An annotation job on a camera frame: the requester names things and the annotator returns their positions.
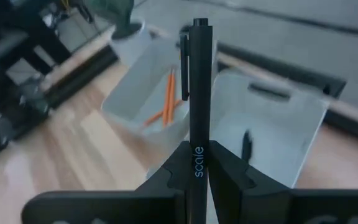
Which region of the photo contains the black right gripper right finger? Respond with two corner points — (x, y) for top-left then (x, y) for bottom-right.
(208, 139), (358, 224)

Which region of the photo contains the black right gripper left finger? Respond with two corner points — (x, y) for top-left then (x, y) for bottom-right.
(21, 139), (193, 224)

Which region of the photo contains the translucent grey plastic bin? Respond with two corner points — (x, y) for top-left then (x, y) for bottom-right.
(146, 68), (329, 224)
(100, 36), (200, 147)

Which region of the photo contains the orange pencil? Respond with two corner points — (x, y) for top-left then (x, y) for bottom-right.
(162, 72), (172, 128)
(143, 98), (183, 128)
(168, 68), (177, 124)

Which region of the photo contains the black pen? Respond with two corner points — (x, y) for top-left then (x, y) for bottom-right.
(179, 17), (214, 224)

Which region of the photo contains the white plant pot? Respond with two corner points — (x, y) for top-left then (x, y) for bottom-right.
(109, 19), (152, 67)

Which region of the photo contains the green snake plant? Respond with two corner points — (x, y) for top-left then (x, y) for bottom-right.
(84, 0), (135, 40)

